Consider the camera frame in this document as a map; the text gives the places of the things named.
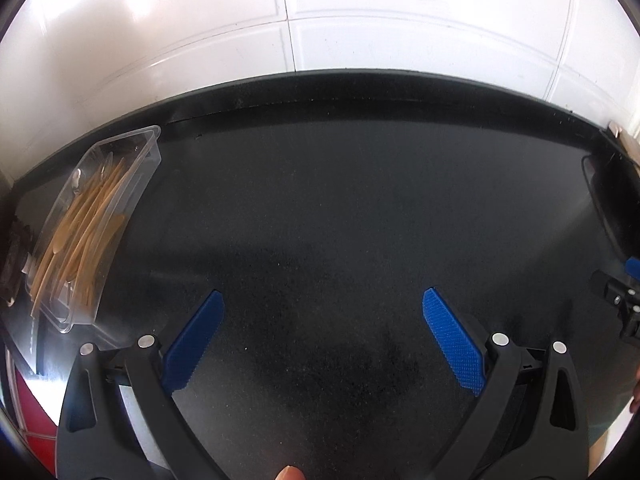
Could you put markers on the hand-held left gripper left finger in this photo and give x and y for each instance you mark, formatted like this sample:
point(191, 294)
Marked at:
point(192, 345)

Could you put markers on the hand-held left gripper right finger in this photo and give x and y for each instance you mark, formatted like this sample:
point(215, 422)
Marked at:
point(452, 340)

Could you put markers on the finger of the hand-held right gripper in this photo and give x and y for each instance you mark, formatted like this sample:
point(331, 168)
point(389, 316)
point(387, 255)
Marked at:
point(612, 290)
point(634, 267)

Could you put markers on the bundle of wooden chopsticks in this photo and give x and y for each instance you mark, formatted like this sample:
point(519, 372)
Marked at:
point(80, 230)

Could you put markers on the clear plastic container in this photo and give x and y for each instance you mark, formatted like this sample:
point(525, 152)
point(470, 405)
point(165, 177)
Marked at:
point(150, 135)

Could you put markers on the person's left hand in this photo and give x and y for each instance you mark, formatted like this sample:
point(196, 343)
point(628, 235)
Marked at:
point(290, 474)

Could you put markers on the red object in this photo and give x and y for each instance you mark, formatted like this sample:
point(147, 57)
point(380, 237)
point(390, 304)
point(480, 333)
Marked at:
point(35, 420)

